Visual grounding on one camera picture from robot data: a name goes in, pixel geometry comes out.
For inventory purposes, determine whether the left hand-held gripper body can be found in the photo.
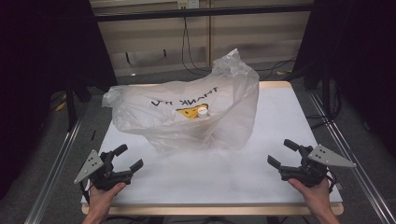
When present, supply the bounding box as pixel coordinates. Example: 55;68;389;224
74;149;134;191

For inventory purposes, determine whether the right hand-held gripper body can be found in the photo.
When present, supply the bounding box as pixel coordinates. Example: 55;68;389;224
279;144;357;189

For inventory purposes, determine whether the person's left hand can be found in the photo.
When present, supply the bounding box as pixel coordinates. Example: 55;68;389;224
88;182;127;217

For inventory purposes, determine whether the person's right hand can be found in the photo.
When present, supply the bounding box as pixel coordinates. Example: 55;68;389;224
288;177;332;216

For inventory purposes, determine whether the black metal stand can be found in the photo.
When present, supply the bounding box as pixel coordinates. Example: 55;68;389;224
320;60;332;118
64;73;78;133

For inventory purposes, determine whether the white table mat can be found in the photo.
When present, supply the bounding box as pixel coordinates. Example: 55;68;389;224
81;87;344;205

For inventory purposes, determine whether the yellow floor tape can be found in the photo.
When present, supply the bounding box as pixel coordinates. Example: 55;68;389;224
55;93;68;112

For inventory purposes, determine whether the translucent white plastic bag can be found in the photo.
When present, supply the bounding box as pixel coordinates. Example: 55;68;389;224
102;48;261;153

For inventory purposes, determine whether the black curtain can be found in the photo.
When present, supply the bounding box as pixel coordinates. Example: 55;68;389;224
0;0;119;200
292;0;396;157

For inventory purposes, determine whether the black horizontal bar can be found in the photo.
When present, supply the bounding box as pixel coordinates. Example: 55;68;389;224
93;3;315;22

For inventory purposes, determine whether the white power outlet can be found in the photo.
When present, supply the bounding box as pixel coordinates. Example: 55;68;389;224
177;0;200;9

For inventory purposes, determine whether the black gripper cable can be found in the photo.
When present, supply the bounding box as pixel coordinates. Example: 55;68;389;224
326;169;338;194
78;179;92;204

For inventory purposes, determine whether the silver metal floor rail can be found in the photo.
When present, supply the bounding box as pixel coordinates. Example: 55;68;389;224
307;91;396;224
23;104;90;224

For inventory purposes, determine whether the black floor cable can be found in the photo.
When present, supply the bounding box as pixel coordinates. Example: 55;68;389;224
248;55;298;81

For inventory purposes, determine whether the black wall cable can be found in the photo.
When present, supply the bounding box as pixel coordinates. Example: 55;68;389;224
181;16;214;77

